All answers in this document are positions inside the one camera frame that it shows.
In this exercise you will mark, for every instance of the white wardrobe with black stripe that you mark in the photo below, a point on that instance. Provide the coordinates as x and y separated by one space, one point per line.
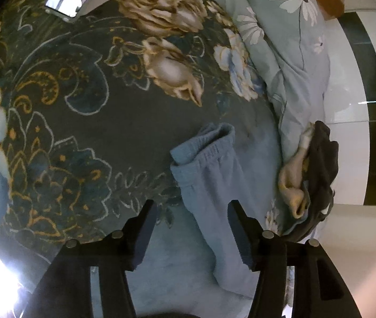
350 82

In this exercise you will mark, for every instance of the blue pants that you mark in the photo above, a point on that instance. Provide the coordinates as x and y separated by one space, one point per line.
207 185

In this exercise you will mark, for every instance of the light blue daisy duvet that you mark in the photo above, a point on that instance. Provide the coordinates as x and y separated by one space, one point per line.
284 49

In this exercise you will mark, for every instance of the cream yellow garment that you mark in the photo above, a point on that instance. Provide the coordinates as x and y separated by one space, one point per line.
294 179

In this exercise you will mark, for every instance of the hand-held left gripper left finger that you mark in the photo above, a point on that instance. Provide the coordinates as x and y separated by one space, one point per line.
144 235

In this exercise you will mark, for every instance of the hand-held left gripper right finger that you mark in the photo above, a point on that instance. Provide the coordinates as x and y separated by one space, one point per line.
241 235

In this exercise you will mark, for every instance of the dark grey garment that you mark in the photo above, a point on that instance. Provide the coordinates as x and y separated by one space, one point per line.
322 165

